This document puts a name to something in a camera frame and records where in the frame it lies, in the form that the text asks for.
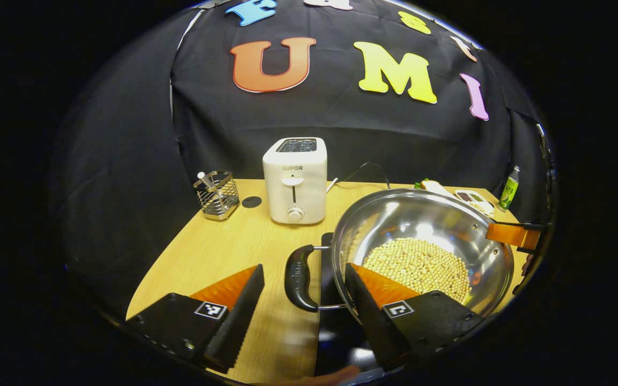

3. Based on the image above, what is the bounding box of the wire utensil holder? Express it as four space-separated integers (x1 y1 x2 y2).
193 170 241 221

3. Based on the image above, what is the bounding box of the white sectioned tray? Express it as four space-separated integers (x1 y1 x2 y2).
454 190 496 217

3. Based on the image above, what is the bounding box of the sandwich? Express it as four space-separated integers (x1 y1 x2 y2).
415 179 455 198

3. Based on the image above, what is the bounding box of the white toaster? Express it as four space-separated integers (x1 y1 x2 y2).
262 137 328 225

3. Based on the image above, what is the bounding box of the black induction cooktop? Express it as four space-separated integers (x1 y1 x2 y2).
313 232 390 384

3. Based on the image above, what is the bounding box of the pile of yellow soybeans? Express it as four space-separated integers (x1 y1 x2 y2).
362 237 473 305

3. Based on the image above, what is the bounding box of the black power cable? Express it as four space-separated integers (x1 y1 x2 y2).
336 162 391 190

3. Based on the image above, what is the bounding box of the black backdrop cloth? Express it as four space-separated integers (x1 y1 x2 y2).
49 0 556 317

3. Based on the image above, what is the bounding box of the green label drink bottle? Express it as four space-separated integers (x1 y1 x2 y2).
498 166 520 210

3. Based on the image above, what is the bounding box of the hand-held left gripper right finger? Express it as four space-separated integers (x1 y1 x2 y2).
344 262 485 372

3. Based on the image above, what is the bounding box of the stainless steel pot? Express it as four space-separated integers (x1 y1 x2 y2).
284 188 516 325

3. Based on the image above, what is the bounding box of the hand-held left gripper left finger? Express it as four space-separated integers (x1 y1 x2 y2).
121 263 266 375

